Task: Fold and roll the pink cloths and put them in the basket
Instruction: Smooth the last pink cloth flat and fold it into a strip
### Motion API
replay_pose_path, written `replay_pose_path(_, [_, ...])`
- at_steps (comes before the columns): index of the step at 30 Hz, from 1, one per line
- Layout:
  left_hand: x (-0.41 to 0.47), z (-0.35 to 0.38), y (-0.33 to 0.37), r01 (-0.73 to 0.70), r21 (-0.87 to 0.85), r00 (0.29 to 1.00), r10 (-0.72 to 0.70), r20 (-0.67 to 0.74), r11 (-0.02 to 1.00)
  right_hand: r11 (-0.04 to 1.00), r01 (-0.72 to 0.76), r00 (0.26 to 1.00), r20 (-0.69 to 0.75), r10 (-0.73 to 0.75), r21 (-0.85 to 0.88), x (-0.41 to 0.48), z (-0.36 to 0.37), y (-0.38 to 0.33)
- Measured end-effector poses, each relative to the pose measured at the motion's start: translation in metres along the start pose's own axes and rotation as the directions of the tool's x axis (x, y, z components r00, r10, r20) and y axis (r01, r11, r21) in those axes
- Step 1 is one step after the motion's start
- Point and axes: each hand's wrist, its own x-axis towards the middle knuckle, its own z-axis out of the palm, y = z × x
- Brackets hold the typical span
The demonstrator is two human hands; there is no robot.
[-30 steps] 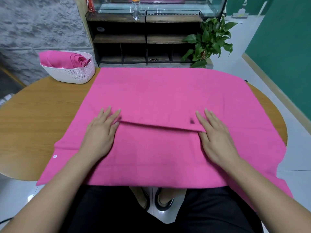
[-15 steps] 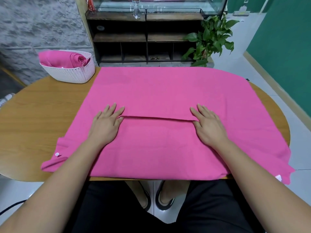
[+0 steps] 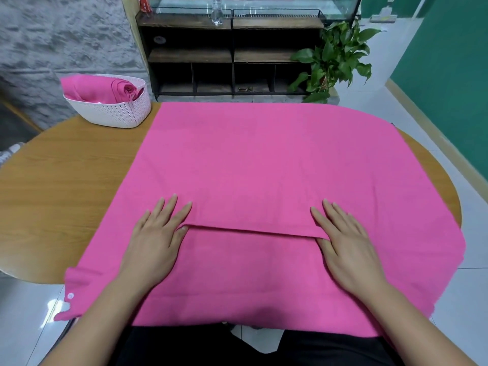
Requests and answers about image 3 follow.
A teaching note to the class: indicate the person's right hand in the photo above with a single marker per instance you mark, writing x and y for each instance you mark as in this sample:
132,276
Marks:
351,255

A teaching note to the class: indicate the person's left hand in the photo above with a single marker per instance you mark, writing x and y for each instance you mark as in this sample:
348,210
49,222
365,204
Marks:
152,251

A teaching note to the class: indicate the pile of pink cloths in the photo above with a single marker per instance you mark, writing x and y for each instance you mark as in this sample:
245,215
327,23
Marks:
267,164

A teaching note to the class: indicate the white woven plastic basket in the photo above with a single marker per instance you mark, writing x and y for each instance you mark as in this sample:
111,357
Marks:
118,116

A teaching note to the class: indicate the pink towel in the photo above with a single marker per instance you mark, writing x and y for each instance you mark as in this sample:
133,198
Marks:
95,89

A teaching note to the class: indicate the person's right forearm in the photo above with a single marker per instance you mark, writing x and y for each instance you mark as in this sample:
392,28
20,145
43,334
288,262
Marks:
419,335

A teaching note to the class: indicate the person's left forearm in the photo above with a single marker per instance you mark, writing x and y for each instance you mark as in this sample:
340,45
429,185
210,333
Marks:
88,331

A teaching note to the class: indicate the white shoe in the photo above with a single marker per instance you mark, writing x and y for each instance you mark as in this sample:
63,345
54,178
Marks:
9,154

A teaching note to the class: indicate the dark wooden shelf cabinet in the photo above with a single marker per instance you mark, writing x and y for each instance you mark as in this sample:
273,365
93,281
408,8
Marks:
190,61

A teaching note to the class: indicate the green potted plant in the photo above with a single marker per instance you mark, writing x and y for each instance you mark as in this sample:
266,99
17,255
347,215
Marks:
335,61

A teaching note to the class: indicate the white mop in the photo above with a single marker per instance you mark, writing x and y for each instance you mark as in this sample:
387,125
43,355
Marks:
383,17

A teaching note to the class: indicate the red label cola bottle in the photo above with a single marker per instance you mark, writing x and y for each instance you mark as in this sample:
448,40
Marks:
145,3

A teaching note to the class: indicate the clear bottle with orange label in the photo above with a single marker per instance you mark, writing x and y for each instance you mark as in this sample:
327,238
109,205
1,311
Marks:
217,11

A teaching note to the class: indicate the glass display case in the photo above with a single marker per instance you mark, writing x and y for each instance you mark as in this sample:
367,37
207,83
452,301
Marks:
267,3

